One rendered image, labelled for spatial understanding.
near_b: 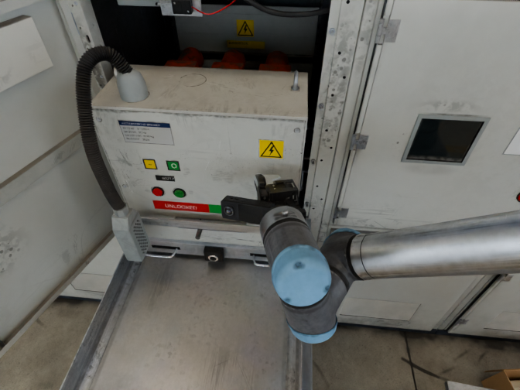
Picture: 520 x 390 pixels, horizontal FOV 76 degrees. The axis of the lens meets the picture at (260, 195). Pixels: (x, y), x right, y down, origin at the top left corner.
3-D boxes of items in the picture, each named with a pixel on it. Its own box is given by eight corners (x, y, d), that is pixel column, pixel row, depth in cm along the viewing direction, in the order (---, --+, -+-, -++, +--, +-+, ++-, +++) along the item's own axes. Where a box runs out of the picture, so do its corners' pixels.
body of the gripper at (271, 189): (291, 205, 78) (306, 235, 68) (255, 210, 77) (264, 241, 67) (292, 176, 75) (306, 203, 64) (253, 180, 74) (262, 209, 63)
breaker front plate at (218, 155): (291, 254, 104) (306, 122, 70) (140, 241, 107) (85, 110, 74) (291, 251, 105) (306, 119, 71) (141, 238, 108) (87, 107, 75)
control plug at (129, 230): (142, 262, 97) (125, 223, 84) (126, 261, 97) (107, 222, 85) (152, 241, 102) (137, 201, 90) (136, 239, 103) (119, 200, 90)
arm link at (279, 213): (263, 260, 63) (261, 217, 59) (259, 244, 68) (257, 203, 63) (309, 253, 64) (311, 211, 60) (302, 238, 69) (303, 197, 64)
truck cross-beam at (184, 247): (299, 264, 107) (300, 253, 103) (135, 250, 111) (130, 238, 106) (299, 251, 110) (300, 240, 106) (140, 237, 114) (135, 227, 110)
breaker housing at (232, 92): (292, 252, 105) (309, 118, 70) (139, 239, 108) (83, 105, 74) (296, 152, 140) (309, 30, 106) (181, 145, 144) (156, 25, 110)
